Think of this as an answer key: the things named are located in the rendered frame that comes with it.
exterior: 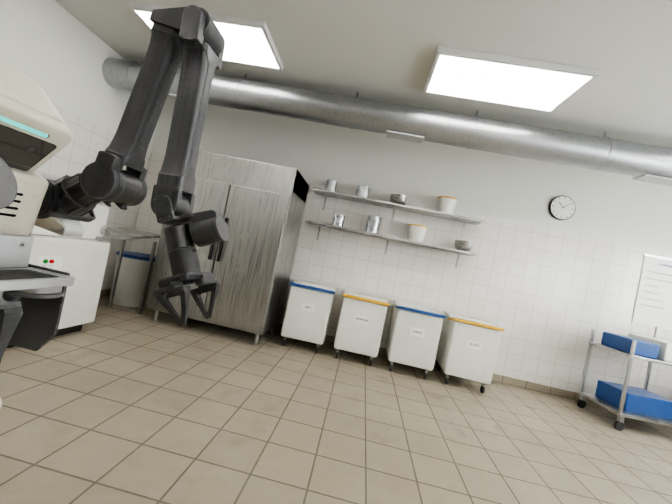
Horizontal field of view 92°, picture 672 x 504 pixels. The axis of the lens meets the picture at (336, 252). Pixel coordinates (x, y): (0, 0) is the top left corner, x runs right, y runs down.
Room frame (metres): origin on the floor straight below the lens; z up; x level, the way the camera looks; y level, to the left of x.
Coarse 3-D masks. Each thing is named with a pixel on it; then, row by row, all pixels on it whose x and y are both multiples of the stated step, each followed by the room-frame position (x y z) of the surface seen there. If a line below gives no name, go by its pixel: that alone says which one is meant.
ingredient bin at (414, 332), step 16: (400, 304) 4.00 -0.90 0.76; (416, 304) 4.27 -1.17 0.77; (400, 320) 3.73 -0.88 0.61; (416, 320) 3.71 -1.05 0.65; (432, 320) 3.70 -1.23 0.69; (400, 336) 3.73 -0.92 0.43; (416, 336) 3.71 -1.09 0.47; (432, 336) 3.69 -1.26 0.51; (400, 352) 3.73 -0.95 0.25; (416, 352) 3.71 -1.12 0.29; (432, 352) 3.69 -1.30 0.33; (432, 368) 3.69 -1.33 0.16
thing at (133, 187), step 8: (128, 176) 0.71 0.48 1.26; (136, 176) 0.74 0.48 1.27; (128, 184) 0.70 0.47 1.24; (136, 184) 0.73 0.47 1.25; (128, 192) 0.71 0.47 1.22; (136, 192) 0.73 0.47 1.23; (120, 200) 0.71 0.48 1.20; (128, 200) 0.73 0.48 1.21; (136, 200) 0.75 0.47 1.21; (120, 208) 0.73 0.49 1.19
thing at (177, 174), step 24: (192, 24) 0.65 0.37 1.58; (192, 48) 0.67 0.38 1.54; (192, 72) 0.68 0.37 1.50; (192, 96) 0.68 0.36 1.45; (192, 120) 0.68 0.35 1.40; (168, 144) 0.68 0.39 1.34; (192, 144) 0.69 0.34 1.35; (168, 168) 0.68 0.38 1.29; (192, 168) 0.70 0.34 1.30; (168, 192) 0.67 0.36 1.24; (192, 192) 0.72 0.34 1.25
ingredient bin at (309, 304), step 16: (304, 288) 3.84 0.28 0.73; (320, 288) 3.80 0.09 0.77; (336, 288) 4.30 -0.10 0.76; (288, 304) 3.84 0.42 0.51; (304, 304) 3.83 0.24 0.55; (320, 304) 3.82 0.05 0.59; (288, 320) 3.84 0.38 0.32; (304, 320) 3.83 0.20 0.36; (320, 320) 3.82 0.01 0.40; (288, 336) 3.84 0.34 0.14; (304, 336) 3.83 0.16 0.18; (320, 336) 3.82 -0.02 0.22
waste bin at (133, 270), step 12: (132, 252) 4.45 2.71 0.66; (132, 264) 4.14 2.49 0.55; (144, 264) 4.20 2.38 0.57; (120, 276) 4.15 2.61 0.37; (132, 276) 4.16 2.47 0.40; (144, 276) 4.24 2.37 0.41; (120, 288) 4.15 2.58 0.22; (132, 288) 4.18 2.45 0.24; (120, 300) 4.16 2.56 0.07; (132, 300) 4.20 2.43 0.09
